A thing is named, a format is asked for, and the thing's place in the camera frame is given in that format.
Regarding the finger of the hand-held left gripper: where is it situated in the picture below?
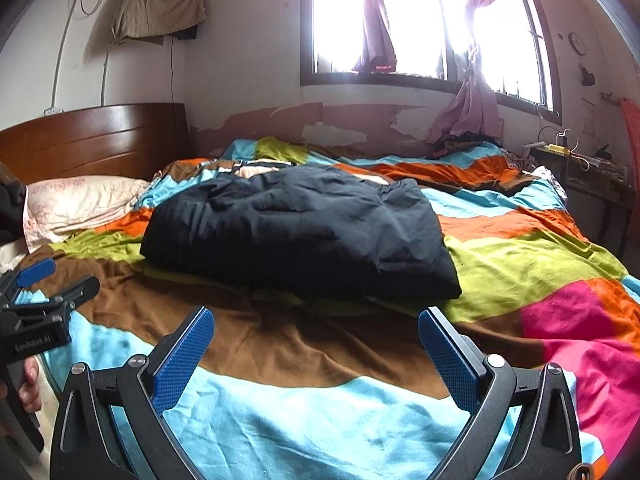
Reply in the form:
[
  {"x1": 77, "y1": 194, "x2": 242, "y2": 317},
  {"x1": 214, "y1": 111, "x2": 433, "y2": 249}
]
[
  {"x1": 12, "y1": 275, "x2": 102, "y2": 317},
  {"x1": 0, "y1": 258, "x2": 57, "y2": 302}
]

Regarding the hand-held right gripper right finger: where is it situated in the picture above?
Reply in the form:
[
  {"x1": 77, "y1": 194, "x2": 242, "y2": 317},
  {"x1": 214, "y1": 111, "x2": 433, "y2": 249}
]
[{"x1": 417, "y1": 306, "x2": 584, "y2": 480}]

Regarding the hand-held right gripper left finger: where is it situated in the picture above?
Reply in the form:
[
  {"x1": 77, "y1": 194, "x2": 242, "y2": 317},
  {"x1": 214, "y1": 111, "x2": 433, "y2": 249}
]
[{"x1": 49, "y1": 306, "x2": 217, "y2": 480}]

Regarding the dark navy padded jacket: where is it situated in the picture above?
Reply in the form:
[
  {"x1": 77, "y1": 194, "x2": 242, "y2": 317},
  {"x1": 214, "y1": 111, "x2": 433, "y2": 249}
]
[{"x1": 140, "y1": 164, "x2": 463, "y2": 302}]

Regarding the pile of dark clothes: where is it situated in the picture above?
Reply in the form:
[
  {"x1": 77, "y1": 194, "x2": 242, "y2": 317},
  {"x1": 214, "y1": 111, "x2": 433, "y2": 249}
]
[{"x1": 432, "y1": 131, "x2": 503, "y2": 158}]

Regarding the person's left hand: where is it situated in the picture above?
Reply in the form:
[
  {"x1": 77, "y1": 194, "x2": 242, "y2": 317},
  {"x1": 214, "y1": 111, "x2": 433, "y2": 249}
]
[{"x1": 19, "y1": 356, "x2": 45, "y2": 414}]

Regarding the dark cloth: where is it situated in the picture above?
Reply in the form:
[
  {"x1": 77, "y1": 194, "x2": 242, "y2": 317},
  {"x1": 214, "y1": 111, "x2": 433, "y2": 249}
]
[{"x1": 0, "y1": 160, "x2": 30, "y2": 248}]

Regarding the pale floral pillow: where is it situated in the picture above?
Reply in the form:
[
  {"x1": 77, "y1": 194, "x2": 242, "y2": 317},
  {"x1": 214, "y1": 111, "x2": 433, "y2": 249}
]
[{"x1": 21, "y1": 175, "x2": 152, "y2": 253}]

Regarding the colourful patchwork bedspread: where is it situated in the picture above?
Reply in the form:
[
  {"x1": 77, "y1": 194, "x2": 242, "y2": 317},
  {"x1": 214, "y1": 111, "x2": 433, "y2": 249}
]
[{"x1": 15, "y1": 136, "x2": 640, "y2": 480}]

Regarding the brown wooden headboard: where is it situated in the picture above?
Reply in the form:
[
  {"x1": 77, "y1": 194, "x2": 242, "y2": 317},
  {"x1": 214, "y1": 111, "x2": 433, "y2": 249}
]
[{"x1": 0, "y1": 103, "x2": 192, "y2": 187}]

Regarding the cluttered side table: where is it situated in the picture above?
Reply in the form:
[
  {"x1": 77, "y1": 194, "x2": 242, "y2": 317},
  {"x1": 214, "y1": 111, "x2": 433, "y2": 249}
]
[{"x1": 522, "y1": 127, "x2": 636, "y2": 261}]

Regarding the pink tied curtain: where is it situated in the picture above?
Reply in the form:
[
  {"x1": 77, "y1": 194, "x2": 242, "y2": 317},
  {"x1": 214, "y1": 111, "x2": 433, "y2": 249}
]
[{"x1": 427, "y1": 0, "x2": 523, "y2": 147}]

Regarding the dark red tied curtain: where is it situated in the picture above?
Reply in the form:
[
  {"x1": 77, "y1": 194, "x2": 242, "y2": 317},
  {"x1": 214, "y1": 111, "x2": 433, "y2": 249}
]
[{"x1": 345, "y1": 0, "x2": 398, "y2": 75}]

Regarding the white wall cable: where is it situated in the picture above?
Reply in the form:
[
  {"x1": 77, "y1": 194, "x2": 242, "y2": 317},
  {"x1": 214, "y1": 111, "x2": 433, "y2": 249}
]
[
  {"x1": 50, "y1": 0, "x2": 97, "y2": 111},
  {"x1": 99, "y1": 0, "x2": 141, "y2": 107}
]

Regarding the beige cloth hanging on wall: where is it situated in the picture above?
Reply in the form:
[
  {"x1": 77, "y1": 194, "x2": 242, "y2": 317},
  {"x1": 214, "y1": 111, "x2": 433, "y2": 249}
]
[{"x1": 111, "y1": 0, "x2": 208, "y2": 47}]

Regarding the window with dark frame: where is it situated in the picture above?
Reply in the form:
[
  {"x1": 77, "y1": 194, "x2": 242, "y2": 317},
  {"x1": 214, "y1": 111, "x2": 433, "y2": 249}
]
[{"x1": 299, "y1": 0, "x2": 563, "y2": 122}]

